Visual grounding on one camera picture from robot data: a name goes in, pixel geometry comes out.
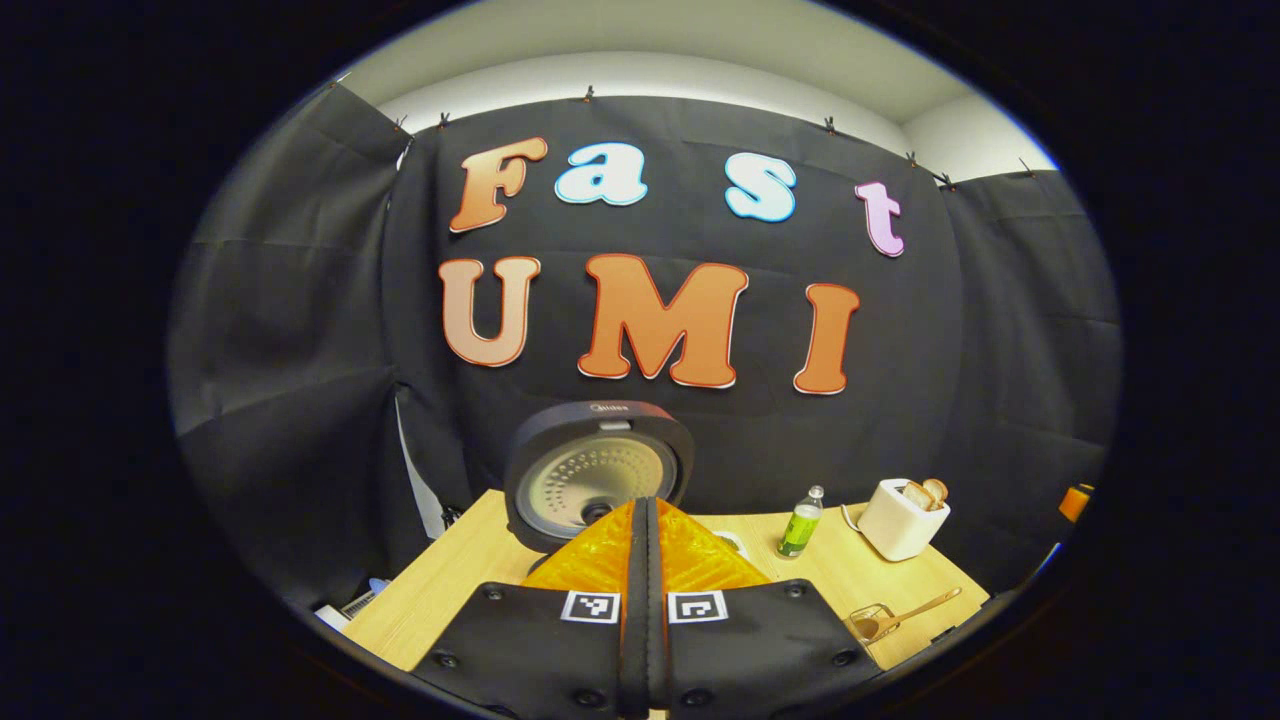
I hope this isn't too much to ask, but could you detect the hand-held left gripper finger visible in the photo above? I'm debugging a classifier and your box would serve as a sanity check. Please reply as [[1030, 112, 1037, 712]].
[[646, 497, 883, 719], [412, 498, 649, 719]]

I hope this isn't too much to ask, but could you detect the black rice cooker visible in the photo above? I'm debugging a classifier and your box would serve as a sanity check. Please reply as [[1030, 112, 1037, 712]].
[[503, 400, 698, 554]]

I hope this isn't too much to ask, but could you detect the wooden spoon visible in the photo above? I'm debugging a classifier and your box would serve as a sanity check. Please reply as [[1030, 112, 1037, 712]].
[[855, 587, 963, 641]]

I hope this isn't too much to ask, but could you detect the white toaster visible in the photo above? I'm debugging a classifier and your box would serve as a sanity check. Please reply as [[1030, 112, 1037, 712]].
[[857, 478, 951, 562]]

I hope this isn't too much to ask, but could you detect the green label drink bottle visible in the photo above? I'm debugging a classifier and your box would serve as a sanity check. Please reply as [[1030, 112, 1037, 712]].
[[776, 485, 826, 559]]

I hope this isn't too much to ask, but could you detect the white grey box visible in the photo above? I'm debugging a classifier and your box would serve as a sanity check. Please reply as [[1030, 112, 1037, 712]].
[[315, 578, 391, 626]]

